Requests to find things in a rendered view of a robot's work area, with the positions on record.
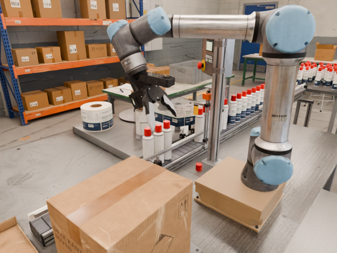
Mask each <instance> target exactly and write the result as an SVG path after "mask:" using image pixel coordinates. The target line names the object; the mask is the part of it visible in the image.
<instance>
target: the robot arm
mask: <svg viewBox="0 0 337 253"><path fill-rule="evenodd" d="M107 33H108V36H109V39H110V42H111V44H112V46H113V48H114V50H115V52H116V54H117V56H118V58H119V60H120V62H121V64H122V66H123V69H124V71H125V73H127V76H126V77H124V80H125V81H129V83H130V85H131V87H132V89H133V91H134V92H132V93H131V94H130V95H129V98H130V100H131V103H132V105H133V107H134V109H140V108H142V107H143V113H142V115H141V116H140V117H139V119H138V121H139V122H140V123H148V125H149V128H150V130H151V132H154V129H155V126H156V124H155V116H154V111H155V107H154V105H153V104H152V103H156V102H157V103H158V104H159V106H158V107H157V108H158V109H159V110H161V111H164V110H170V111H171V113H172V114H173V115H174V116H175V117H176V116H177V113H176V110H175V108H174V105H173V104H172V102H171V99H170V98H169V96H168V95H167V93H166V92H165V91H164V90H163V89H161V88H160V87H159V86H162V87H165V88H170V87H171V86H173V85H174V84H175V77H171V76H169V75H161V74H156V73H151V72H147V71H146V70H148V67H147V65H146V61H145V58H144V56H143V54H142V52H141V50H140V48H139V47H140V46H142V45H144V44H146V43H148V42H150V41H152V40H153V39H156V38H204V39H241V40H248V41H249V42H250V43H260V44H263V50H262V58H263V59H264V60H265V61H266V63H267V66H266V77H265V87H264V98H263V108H262V120H261V127H256V128H253V129H252V130H251V134H250V141H249V149H248V156H247V162H246V164H245V166H244V168H243V170H242V172H241V177H240V179H241V182H242V183H243V184H244V185H245V186H247V187H248V188H251V189H253V190H256V191H262V192H269V191H274V190H276V189H277V188H278V186H279V184H282V183H284V182H285V181H288V180H289V179H290V178H291V176H292V174H293V164H292V162H291V153H292V146H293V144H292V142H291V141H290V140H289V139H288V137H289V130H290V123H291V115H292V108H293V101H294V94H295V87H296V80H297V73H298V65H299V63H300V62H301V61H302V60H303V59H304V58H305V57H306V52H307V46H308V44H309V43H310V42H311V40H312V39H313V37H314V33H315V19H314V17H313V15H312V13H311V12H310V11H309V10H308V9H306V8H304V7H302V6H298V5H285V6H282V7H280V8H277V9H274V10H270V11H264V12H253V13H252V14H251V15H167V14H166V12H165V11H164V10H163V8H161V7H157V8H155V9H153V10H150V11H149V12H148V13H146V14H145V15H143V16H141V17H140V18H138V19H136V20H135V21H133V22H131V23H128V22H127V21H126V20H119V21H117V22H114V23H112V24H111V25H110V26H109V27H108V28H107ZM132 98H133V101H134V103H135V105H136V106H134V103H133V101H132Z"/></svg>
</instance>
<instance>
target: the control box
mask: <svg viewBox="0 0 337 253"><path fill-rule="evenodd" d="M212 40H214V42H213V52H209V51H206V45H207V39H204V38H203V47H202V63H203V64H204V67H203V68H201V71H202V72H204V73H206V74H208V75H210V76H213V69H214V67H213V62H212V64H210V63H208V62H206V54H209V55H212V56H213V60H214V47H215V39H212ZM234 45H235V39H228V43H227V47H228V49H227V61H226V67H225V77H231V76H232V67H233V56H234Z"/></svg>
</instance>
